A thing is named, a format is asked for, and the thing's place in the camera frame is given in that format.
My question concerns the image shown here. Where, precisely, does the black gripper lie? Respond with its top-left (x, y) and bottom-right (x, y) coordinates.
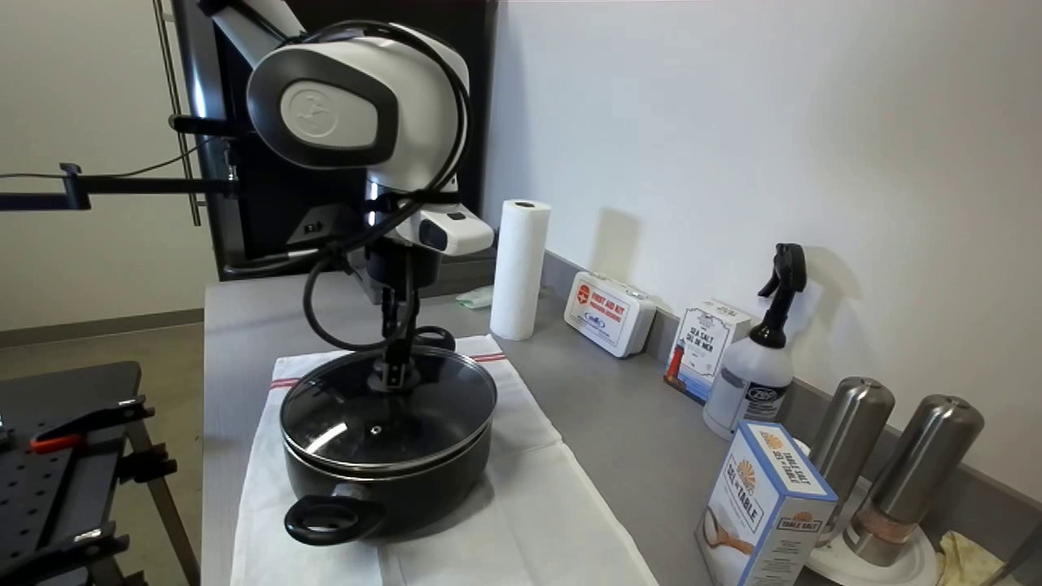
top-left (361, 235), bottom-right (431, 386)

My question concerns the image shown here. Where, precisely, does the glass pot lid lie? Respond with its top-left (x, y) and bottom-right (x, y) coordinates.
top-left (276, 347), bottom-right (501, 478)

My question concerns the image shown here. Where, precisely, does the black cooking pot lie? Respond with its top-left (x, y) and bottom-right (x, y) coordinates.
top-left (276, 389), bottom-right (501, 551)

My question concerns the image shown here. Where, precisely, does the white paper towel roll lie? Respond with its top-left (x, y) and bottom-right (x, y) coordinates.
top-left (490, 196), bottom-right (553, 347)

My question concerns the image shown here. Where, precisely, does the large black panel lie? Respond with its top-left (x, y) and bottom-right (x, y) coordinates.
top-left (168, 0), bottom-right (505, 283)

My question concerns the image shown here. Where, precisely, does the white box with red logo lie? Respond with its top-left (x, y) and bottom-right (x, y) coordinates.
top-left (559, 267), bottom-right (661, 366)

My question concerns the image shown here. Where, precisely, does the white towel with red stripes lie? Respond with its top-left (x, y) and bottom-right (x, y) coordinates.
top-left (227, 331), bottom-right (661, 586)

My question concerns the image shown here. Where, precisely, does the black table leg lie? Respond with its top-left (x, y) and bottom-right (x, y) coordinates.
top-left (111, 420), bottom-right (206, 586)

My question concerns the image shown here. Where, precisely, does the white carton red blue print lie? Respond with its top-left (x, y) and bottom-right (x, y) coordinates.
top-left (661, 298), bottom-right (763, 407)

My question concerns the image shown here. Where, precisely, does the grey metal pole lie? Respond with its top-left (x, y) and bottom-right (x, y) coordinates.
top-left (148, 0), bottom-right (213, 233)

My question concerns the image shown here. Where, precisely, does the spray bottle with black trigger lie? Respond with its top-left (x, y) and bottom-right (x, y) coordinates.
top-left (701, 241), bottom-right (813, 444)

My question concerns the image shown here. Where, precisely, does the black perforated work plate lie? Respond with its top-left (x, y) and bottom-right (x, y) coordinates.
top-left (0, 361), bottom-right (148, 586)

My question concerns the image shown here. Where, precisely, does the blue and white carton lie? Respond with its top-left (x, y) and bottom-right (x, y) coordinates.
top-left (693, 417), bottom-right (844, 586)

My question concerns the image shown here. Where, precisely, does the stainless steel mill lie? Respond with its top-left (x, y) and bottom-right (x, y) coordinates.
top-left (844, 390), bottom-right (991, 570)
top-left (809, 375), bottom-right (900, 529)

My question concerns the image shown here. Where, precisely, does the white plate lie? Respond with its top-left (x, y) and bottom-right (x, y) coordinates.
top-left (806, 529), bottom-right (948, 586)

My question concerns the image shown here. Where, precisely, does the yellow cloth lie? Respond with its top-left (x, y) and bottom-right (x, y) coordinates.
top-left (930, 529), bottom-right (1011, 586)

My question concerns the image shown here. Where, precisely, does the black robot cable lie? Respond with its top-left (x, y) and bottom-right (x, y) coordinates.
top-left (301, 17), bottom-right (476, 360)

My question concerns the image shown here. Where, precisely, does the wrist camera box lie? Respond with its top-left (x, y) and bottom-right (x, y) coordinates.
top-left (414, 202), bottom-right (497, 260)

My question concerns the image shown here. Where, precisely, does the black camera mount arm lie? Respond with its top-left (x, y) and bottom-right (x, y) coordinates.
top-left (0, 158), bottom-right (239, 214)

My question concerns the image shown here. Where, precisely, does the black clamp with red handle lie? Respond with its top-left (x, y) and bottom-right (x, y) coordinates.
top-left (22, 394), bottom-right (158, 458)

